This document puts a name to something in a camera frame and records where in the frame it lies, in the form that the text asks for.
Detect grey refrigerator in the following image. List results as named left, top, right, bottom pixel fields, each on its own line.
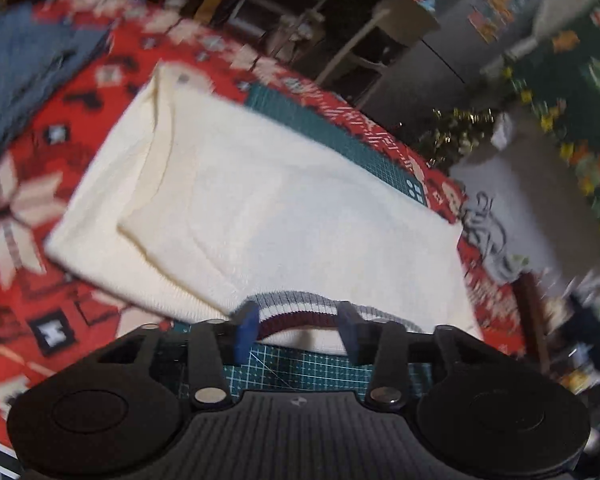
left=360, top=0, right=546, bottom=131

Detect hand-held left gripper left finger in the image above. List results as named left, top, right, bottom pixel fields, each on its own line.
left=97, top=300, right=260, bottom=411

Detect green Christmas wall tapestry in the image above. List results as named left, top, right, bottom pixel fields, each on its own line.
left=500, top=0, right=600, bottom=241

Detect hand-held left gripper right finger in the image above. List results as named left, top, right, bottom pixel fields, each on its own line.
left=336, top=301, right=501, bottom=411

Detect grey garment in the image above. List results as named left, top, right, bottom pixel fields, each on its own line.
left=460, top=192, right=523, bottom=281

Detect navy plush toy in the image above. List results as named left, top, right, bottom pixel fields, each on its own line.
left=562, top=295, right=600, bottom=366

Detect colourful fridge stickers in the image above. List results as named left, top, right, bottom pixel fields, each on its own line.
left=467, top=0, right=531, bottom=43

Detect white drawer unit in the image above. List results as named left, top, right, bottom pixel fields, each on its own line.
left=225, top=0, right=346, bottom=61

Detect small Christmas tree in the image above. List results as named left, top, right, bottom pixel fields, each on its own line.
left=415, top=107, right=496, bottom=168

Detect white knit vest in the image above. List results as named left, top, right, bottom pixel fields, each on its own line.
left=45, top=62, right=483, bottom=356

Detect red patterned blanket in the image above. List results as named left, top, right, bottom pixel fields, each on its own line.
left=0, top=0, right=528, bottom=441

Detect dark wooden nightstand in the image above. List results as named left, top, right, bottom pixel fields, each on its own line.
left=512, top=272, right=600, bottom=391

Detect green cutting mat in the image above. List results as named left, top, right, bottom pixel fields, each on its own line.
left=165, top=82, right=431, bottom=403

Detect white hanging cloth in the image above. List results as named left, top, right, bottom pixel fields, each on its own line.
left=490, top=112, right=513, bottom=150

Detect folded blue jeans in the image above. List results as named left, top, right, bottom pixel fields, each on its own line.
left=0, top=2, right=113, bottom=168

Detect beige plastic chair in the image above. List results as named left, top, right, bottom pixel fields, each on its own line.
left=312, top=0, right=441, bottom=111

